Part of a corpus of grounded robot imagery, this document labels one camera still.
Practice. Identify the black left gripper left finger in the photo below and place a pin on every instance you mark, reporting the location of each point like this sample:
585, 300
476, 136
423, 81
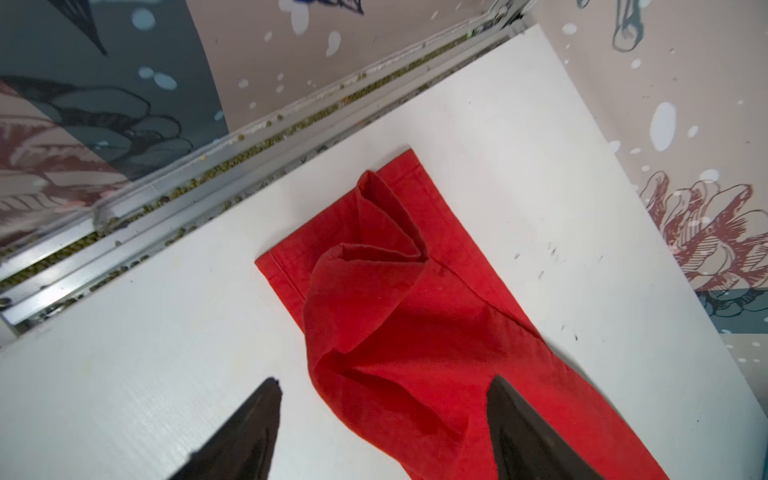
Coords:
243, 447

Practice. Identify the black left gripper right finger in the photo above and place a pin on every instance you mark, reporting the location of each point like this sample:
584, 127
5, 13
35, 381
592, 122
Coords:
525, 446

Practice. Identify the red trousers with striped trim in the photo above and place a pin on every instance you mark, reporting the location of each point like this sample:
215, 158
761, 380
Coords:
406, 324

